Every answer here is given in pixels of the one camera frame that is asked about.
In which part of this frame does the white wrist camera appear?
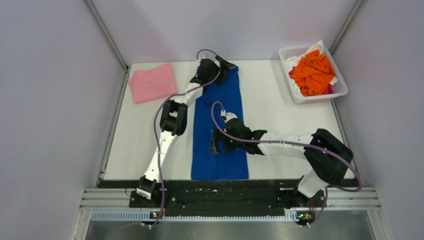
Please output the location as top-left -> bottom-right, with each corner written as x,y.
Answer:
197,57 -> 214,65
220,110 -> 238,123

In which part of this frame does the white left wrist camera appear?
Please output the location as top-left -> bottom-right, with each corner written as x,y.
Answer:
197,57 -> 214,65

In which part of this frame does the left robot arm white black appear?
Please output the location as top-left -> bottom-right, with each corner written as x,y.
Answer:
135,55 -> 237,207

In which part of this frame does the magenta garment in basket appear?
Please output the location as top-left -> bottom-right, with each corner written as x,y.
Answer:
289,69 -> 334,97

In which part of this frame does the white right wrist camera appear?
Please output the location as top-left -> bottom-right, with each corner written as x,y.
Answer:
220,110 -> 238,123

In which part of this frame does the orange t-shirt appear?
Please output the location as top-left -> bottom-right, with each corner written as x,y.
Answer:
289,49 -> 336,97

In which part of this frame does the metal corner post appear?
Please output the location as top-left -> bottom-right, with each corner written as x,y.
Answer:
329,0 -> 367,54
82,0 -> 128,71

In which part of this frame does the blue panda print t-shirt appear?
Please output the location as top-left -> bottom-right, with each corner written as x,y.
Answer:
190,65 -> 250,181

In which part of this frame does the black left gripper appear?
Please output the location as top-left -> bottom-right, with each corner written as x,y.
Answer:
206,55 -> 234,85

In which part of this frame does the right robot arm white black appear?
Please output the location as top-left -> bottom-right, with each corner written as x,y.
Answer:
209,117 -> 354,206

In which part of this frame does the aluminium frame rail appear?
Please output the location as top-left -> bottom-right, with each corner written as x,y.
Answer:
79,187 -> 381,222

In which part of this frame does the white plastic laundry basket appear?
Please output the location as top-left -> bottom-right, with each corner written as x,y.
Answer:
278,45 -> 348,104

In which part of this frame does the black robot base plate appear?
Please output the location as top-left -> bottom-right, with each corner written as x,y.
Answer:
99,178 -> 362,218

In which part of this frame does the white t-shirt in basket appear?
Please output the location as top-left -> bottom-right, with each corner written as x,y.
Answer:
280,40 -> 328,72

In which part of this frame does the left metal corner post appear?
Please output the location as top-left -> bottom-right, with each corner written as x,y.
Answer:
82,0 -> 128,71

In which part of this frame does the folded pink t-shirt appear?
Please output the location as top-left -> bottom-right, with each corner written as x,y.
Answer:
128,63 -> 177,104

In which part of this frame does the right metal corner post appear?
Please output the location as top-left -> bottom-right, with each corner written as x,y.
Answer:
329,0 -> 367,54

